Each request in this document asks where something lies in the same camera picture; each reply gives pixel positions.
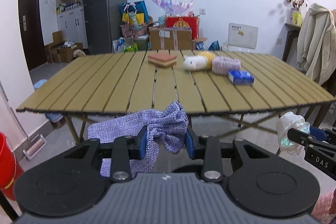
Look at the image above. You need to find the red gift box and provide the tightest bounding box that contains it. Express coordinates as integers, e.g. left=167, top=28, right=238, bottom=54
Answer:
left=166, top=16, right=199, bottom=39

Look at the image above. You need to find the tan folding camping table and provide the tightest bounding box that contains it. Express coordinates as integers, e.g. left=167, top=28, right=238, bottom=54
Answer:
left=18, top=51, right=335, bottom=142

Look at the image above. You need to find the dried flower bouquet vase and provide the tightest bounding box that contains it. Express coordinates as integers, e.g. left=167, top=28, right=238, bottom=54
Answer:
left=285, top=0, right=309, bottom=27

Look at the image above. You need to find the red plastic bucket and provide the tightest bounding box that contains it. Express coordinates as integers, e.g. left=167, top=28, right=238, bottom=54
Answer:
left=0, top=132, right=23, bottom=201

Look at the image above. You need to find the dark brown door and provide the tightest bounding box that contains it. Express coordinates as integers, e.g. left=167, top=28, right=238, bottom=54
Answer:
left=18, top=0, right=47, bottom=71

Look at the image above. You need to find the blue gift bag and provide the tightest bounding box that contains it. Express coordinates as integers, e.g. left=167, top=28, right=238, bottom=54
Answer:
left=119, top=1, right=149, bottom=30

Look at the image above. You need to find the beige hooded jacket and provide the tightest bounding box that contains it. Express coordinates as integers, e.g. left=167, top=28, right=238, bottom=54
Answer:
left=297, top=3, right=335, bottom=85

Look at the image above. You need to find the pink layered sponge block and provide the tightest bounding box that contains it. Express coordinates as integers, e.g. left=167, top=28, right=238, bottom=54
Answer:
left=148, top=52, right=177, bottom=68

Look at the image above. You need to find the white alpaca plush toy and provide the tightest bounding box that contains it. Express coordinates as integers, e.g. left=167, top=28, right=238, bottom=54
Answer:
left=183, top=51, right=215, bottom=72

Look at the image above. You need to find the dark wooden chair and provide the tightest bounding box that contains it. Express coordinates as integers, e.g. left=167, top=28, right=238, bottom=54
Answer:
left=281, top=23, right=336, bottom=130

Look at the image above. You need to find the iridescent ribbon decoration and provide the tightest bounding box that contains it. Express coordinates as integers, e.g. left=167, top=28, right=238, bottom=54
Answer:
left=151, top=0, right=194, bottom=16

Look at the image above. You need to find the pink fluffy headband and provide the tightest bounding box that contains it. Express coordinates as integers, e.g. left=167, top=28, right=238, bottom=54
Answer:
left=212, top=56, right=241, bottom=76

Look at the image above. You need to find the open cardboard box floor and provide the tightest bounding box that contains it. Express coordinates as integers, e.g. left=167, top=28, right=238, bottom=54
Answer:
left=45, top=31, right=83, bottom=63

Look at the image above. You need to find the blue pet feeder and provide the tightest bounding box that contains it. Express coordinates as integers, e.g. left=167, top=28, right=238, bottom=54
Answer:
left=32, top=78, right=66, bottom=129

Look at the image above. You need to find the white floor squeegee mop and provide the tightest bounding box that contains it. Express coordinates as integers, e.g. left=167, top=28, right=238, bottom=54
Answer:
left=1, top=83, right=48, bottom=161

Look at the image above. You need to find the blue handkerchief tissue pack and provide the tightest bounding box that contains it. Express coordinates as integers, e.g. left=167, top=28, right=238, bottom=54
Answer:
left=228, top=71, right=255, bottom=85

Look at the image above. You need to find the clear plastic bag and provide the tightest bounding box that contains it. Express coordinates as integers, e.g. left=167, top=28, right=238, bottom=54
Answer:
left=276, top=111, right=310, bottom=156

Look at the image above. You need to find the large cardboard box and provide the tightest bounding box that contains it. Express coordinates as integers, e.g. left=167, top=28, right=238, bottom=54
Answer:
left=149, top=27, right=207, bottom=51

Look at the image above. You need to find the purple knitted cloth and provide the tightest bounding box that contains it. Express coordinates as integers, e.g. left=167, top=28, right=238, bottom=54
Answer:
left=88, top=101, right=189, bottom=177

